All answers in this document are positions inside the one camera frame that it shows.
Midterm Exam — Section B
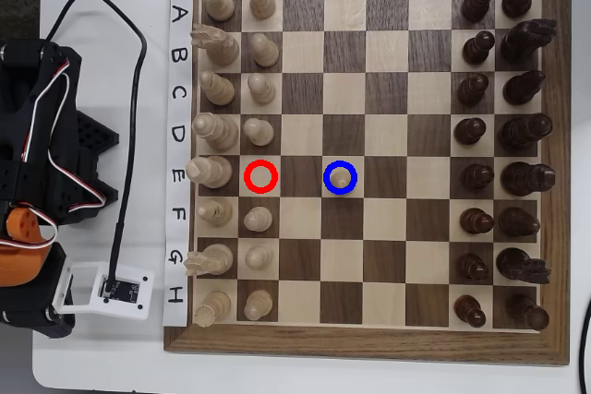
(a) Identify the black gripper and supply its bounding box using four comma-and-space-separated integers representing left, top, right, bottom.
0, 241, 78, 340

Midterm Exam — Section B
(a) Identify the light wooden pawn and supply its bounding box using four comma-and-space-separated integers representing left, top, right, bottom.
243, 206, 273, 233
242, 117, 276, 147
247, 73, 277, 106
250, 32, 281, 68
330, 171, 356, 197
247, 0, 277, 20
244, 244, 274, 270
243, 290, 273, 321

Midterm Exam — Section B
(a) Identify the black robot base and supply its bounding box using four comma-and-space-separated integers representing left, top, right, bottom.
73, 108, 120, 227

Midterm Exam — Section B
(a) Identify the white letter label strip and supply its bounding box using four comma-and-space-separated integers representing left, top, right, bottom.
163, 0, 194, 327

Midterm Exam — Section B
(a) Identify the light wooden rook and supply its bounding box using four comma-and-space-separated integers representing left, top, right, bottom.
198, 0, 236, 22
192, 290, 232, 328

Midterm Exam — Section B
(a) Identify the light wooden knight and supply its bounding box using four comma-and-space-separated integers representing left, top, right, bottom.
189, 22, 241, 67
183, 244, 235, 278

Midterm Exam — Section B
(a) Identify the light wooden bishop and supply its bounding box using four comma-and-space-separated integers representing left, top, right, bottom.
199, 70, 236, 107
196, 197, 234, 228

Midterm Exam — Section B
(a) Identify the light wooden king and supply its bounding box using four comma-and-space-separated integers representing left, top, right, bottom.
185, 155, 234, 190

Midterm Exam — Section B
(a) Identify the light wooden queen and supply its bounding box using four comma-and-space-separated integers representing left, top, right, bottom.
191, 113, 240, 153

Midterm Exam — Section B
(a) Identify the wooden chessboard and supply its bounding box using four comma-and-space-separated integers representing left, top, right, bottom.
163, 0, 573, 366

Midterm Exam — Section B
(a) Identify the dark wooden pawn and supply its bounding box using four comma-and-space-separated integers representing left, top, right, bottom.
462, 30, 496, 66
453, 116, 488, 146
456, 73, 489, 107
456, 253, 490, 282
460, 0, 495, 23
453, 294, 488, 328
459, 207, 495, 234
461, 162, 495, 191

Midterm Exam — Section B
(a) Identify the dark wooden knight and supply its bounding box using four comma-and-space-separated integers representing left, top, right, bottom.
496, 246, 553, 285
500, 18, 558, 65

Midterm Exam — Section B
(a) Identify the dark wooden bishop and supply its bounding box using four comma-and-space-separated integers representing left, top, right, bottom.
501, 69, 547, 107
497, 206, 541, 237

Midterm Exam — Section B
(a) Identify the dark wooden king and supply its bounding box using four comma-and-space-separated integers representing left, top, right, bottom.
501, 161, 557, 197

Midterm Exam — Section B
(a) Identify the dark wooden queen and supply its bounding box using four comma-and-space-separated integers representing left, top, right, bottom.
498, 113, 554, 151

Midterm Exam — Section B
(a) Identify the red white black servo wire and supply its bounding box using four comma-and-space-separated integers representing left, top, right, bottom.
20, 55, 108, 221
0, 199, 60, 250

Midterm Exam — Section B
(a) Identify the black camera cable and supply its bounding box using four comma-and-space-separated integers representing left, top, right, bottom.
44, 0, 150, 298

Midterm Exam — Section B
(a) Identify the white camera mount with board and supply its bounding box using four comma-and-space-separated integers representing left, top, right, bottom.
52, 262, 155, 321

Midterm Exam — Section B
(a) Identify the thick black cable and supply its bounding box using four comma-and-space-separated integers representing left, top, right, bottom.
576, 294, 591, 394

